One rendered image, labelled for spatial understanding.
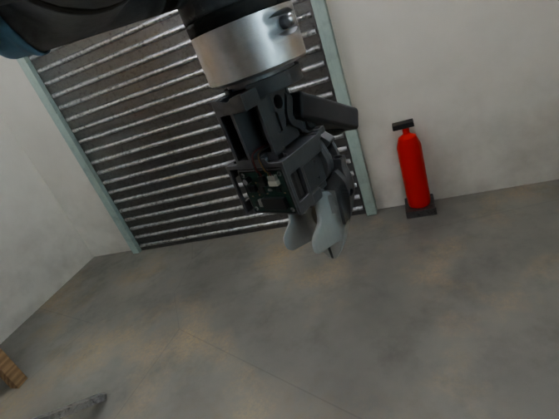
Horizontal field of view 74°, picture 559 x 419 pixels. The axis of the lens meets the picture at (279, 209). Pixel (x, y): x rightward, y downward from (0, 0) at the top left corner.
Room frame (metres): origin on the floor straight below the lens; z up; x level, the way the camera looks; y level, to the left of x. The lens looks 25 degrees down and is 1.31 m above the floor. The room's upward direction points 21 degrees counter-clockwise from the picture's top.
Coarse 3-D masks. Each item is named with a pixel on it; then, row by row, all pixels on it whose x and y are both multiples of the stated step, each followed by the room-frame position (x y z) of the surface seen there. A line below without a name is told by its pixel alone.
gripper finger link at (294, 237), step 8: (312, 208) 0.36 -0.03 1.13; (296, 216) 0.36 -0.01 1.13; (304, 216) 0.37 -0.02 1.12; (312, 216) 0.36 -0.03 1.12; (288, 224) 0.35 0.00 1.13; (296, 224) 0.36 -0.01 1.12; (304, 224) 0.36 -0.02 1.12; (312, 224) 0.37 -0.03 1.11; (288, 232) 0.35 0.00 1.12; (296, 232) 0.35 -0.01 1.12; (304, 232) 0.36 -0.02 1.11; (312, 232) 0.36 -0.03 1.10; (288, 240) 0.34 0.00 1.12; (296, 240) 0.35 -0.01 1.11; (304, 240) 0.36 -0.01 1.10; (288, 248) 0.34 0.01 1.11; (296, 248) 0.35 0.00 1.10; (328, 248) 0.36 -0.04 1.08; (328, 256) 0.36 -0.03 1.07
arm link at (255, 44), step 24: (240, 24) 0.31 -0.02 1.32; (264, 24) 0.31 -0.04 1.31; (288, 24) 0.31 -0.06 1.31; (216, 48) 0.32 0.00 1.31; (240, 48) 0.31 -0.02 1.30; (264, 48) 0.31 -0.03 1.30; (288, 48) 0.31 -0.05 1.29; (216, 72) 0.32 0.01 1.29; (240, 72) 0.31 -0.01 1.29; (264, 72) 0.31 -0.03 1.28
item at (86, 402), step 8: (88, 400) 1.39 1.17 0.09; (96, 400) 1.41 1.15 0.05; (104, 400) 1.44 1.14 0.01; (64, 408) 1.31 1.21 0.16; (72, 408) 1.32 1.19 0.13; (80, 408) 1.34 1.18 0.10; (40, 416) 1.26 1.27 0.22; (48, 416) 1.24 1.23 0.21; (56, 416) 1.26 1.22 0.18; (64, 416) 1.28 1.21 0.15
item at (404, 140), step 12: (408, 120) 2.08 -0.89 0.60; (408, 132) 2.05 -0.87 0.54; (408, 144) 2.02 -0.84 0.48; (420, 144) 2.03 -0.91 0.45; (408, 156) 2.01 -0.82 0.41; (420, 156) 2.01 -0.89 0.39; (408, 168) 2.02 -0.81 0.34; (420, 168) 2.00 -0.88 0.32; (408, 180) 2.03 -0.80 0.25; (420, 180) 2.00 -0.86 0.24; (408, 192) 2.04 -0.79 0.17; (420, 192) 2.00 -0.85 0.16; (408, 204) 2.07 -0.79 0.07; (420, 204) 2.00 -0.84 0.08; (432, 204) 2.01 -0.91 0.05; (408, 216) 2.02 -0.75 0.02; (420, 216) 1.99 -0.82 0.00
